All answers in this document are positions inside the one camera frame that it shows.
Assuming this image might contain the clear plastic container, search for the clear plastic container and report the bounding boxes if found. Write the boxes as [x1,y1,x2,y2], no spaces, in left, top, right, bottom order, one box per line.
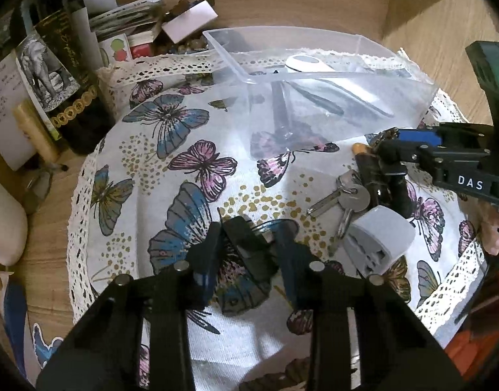
[202,24,440,160]

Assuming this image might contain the white rounded object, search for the white rounded object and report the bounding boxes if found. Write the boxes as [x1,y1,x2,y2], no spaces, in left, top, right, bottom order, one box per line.
[0,171,29,266]

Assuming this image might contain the butterfly print lace tablecloth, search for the butterfly print lace tablecloth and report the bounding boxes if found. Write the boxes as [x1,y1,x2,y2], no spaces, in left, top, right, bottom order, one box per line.
[67,48,487,391]

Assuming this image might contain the blue and white sticker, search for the blue and white sticker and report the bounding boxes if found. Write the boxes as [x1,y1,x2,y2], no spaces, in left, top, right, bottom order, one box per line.
[29,322,68,371]

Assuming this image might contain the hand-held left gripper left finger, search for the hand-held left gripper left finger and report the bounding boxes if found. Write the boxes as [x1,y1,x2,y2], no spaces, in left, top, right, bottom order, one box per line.
[37,221,224,391]

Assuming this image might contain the orange cloth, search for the orange cloth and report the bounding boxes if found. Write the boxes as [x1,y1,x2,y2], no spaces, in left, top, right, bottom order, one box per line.
[444,325,499,377]

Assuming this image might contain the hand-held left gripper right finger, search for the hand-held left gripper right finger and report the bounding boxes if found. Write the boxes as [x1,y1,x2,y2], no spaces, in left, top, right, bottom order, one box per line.
[273,226,467,391]

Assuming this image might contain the pile of papers and cards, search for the pile of papers and cards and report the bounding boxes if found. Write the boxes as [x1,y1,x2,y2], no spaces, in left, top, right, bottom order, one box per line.
[58,0,218,70]

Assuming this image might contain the person's right hand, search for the person's right hand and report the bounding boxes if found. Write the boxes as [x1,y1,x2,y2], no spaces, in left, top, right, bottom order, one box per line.
[480,206,499,258]

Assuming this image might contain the black plastic block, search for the black plastic block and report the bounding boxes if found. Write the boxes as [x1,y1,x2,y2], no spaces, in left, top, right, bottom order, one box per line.
[223,215,277,283]

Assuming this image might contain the grey travel adapter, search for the grey travel adapter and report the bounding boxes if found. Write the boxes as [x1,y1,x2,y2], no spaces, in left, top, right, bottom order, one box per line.
[342,206,416,280]

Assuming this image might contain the silver key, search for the silver key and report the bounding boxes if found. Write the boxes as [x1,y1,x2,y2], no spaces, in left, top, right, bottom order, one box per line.
[336,170,364,196]
[307,183,371,217]

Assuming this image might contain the handwritten paper note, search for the handwritten paper note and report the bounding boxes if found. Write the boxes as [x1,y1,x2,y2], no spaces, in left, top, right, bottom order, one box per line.
[0,55,36,172]

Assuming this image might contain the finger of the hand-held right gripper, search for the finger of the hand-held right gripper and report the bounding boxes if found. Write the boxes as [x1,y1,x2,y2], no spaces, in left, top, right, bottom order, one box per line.
[390,127,444,148]
[372,138,435,174]

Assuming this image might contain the dark brass lock cylinder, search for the dark brass lock cylinder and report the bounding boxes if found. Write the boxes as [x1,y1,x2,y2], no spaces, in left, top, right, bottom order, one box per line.
[353,142,414,217]

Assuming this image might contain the dark bottle with elephant label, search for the dark bottle with elephant label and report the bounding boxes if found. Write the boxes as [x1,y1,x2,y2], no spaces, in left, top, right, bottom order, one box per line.
[13,0,116,156]

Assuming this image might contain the cream candle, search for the cream candle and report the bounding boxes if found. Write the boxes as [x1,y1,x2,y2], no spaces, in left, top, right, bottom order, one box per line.
[13,103,59,164]

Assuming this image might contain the white oval device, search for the white oval device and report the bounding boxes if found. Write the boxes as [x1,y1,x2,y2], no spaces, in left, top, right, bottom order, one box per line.
[285,54,320,73]

